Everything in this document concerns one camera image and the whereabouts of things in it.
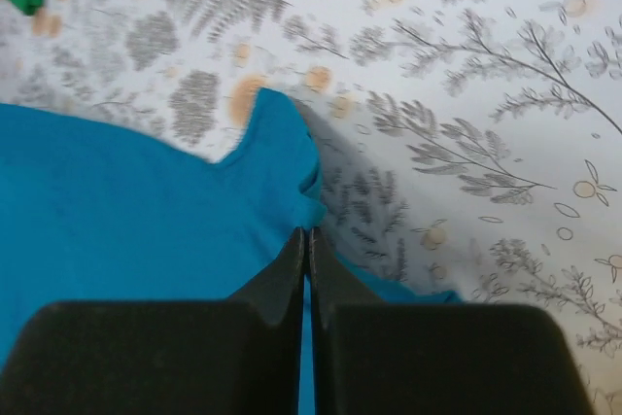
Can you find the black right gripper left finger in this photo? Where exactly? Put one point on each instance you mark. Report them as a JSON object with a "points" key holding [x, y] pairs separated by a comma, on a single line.
{"points": [[239, 355]]}

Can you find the floral table cloth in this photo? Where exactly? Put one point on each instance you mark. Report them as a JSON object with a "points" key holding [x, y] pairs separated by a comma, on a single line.
{"points": [[472, 145]]}

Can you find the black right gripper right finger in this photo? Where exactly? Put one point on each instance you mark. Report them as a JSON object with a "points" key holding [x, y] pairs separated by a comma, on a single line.
{"points": [[375, 357]]}

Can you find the blue t shirt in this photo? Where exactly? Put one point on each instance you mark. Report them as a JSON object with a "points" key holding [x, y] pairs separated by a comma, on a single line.
{"points": [[95, 212]]}

